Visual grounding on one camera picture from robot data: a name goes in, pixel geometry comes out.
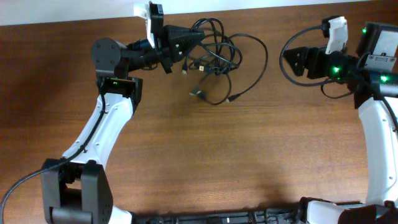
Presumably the black cable bundle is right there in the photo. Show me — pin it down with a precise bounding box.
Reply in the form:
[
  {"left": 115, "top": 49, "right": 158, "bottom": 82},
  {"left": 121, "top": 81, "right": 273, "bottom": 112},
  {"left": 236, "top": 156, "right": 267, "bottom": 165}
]
[{"left": 180, "top": 17, "right": 269, "bottom": 106}]

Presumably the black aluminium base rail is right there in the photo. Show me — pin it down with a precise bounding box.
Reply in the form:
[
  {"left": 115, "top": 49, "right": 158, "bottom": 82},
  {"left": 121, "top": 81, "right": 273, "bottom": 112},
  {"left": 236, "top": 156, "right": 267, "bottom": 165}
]
[{"left": 133, "top": 196, "right": 374, "bottom": 224}]

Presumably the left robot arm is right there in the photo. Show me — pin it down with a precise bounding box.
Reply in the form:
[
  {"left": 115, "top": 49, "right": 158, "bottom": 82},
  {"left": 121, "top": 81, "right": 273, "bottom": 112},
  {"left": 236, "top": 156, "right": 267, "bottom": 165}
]
[{"left": 40, "top": 25, "right": 205, "bottom": 223}]

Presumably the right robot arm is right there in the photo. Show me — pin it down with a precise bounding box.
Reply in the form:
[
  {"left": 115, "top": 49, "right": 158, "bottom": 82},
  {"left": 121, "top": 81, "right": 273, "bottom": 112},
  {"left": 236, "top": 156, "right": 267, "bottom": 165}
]
[{"left": 267, "top": 16, "right": 397, "bottom": 223}]

